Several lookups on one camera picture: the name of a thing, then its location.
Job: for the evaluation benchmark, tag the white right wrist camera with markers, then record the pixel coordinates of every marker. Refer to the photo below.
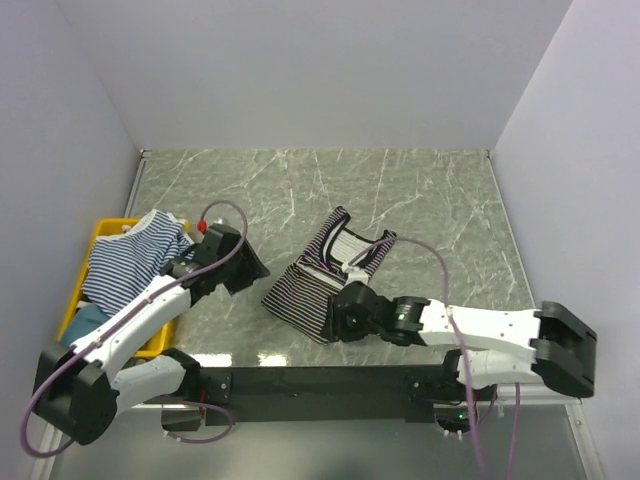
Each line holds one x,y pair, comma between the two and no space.
354,274

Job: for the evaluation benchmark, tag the blue white striped tank top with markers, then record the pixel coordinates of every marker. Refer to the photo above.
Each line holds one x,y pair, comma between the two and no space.
121,266

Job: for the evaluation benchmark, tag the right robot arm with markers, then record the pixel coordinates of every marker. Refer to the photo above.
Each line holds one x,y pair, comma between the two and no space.
548,345

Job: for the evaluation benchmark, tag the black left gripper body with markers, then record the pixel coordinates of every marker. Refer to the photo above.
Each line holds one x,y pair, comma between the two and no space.
241,271

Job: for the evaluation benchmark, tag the yellow plastic bin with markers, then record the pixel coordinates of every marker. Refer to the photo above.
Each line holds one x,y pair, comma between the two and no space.
113,227

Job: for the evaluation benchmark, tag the black base beam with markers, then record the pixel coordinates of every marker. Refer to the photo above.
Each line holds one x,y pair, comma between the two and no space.
272,394

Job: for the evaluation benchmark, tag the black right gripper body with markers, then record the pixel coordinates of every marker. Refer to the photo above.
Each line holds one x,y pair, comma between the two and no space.
343,325

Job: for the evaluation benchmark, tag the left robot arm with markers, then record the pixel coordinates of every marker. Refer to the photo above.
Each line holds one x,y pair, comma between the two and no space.
82,388

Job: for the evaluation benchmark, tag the aluminium rail frame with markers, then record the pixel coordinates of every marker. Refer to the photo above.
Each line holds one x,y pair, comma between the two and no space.
526,434

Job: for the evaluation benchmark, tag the teal tank top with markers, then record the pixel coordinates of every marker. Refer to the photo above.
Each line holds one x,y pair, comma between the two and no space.
86,320

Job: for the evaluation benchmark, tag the black white striped tank top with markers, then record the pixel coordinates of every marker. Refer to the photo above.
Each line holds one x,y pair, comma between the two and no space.
300,296

